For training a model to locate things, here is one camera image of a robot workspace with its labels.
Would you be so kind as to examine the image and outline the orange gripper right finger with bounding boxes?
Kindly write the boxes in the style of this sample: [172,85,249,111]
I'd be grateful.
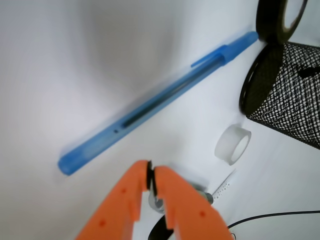
[152,166,232,240]

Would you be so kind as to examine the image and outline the black electrical tape roll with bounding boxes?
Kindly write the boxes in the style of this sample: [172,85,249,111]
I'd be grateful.
[255,0,307,44]

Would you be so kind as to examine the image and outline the white mechanical pencil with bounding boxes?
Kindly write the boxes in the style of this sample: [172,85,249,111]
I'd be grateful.
[147,168,237,214]

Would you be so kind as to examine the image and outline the clear tape roll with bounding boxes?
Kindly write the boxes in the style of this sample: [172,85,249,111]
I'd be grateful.
[214,124,252,166]

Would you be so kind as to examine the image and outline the blue plastic pen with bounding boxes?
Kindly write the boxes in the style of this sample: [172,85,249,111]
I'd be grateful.
[57,31,259,176]

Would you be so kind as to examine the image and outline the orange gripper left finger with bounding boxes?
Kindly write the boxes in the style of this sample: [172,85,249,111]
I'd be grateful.
[76,160,152,240]

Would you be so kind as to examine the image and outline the black mesh pen holder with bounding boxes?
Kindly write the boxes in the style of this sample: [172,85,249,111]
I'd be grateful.
[239,42,320,149]

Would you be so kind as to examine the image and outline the black cable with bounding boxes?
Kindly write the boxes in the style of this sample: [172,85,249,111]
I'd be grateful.
[147,211,320,240]

